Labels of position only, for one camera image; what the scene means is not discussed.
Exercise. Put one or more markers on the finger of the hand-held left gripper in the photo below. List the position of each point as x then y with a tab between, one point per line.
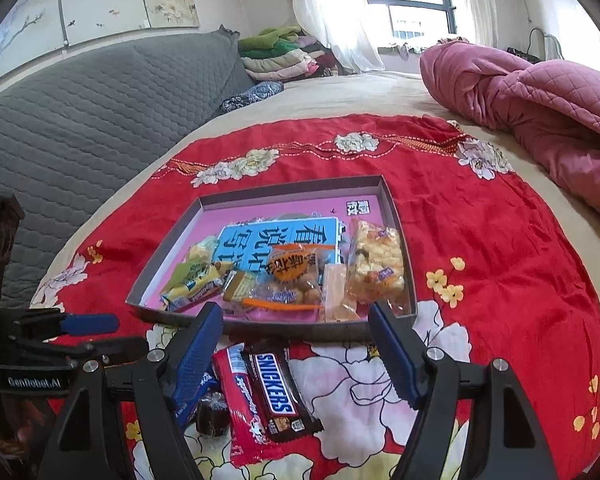
92	324
115	349

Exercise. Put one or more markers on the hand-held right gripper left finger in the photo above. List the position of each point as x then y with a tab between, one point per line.
197	360

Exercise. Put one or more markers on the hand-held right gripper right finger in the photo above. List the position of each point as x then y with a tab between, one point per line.
395	360

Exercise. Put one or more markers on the dark round candy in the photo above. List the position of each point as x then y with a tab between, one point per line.
212	415

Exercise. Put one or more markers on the red candy packet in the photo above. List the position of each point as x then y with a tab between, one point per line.
240	410

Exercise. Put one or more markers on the yellow blue snack packet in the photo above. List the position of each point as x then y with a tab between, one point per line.
195	285

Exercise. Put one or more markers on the orange wafer packet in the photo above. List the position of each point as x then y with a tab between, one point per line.
337	295

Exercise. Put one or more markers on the brown chocolate bar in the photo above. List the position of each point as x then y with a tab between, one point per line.
280	400

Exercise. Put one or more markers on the clear rice cracker packet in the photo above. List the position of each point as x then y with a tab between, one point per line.
375	260

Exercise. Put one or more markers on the clear orange-trimmed snack bag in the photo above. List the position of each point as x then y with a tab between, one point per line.
290	270

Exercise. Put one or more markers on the shallow grey box pink bottom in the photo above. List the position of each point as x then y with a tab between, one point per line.
215	220

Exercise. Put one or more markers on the person's left hand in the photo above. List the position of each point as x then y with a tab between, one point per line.
26	422

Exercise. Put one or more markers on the red floral cloth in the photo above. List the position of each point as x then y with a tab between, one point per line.
480	260

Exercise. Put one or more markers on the grey quilted headboard cover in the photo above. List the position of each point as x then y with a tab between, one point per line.
105	110

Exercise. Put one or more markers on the dark patterned pillow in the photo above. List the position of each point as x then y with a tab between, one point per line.
252	95

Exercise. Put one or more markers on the pink quilted blanket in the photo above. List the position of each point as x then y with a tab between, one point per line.
530	105

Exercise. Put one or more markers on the pile of folded clothes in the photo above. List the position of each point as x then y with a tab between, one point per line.
275	55

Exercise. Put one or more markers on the black bag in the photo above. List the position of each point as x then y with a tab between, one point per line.
522	54

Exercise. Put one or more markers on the white sheer curtain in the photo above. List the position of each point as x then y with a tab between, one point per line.
330	10
480	5

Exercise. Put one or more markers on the floral wall painting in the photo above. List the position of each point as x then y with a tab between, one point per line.
105	0

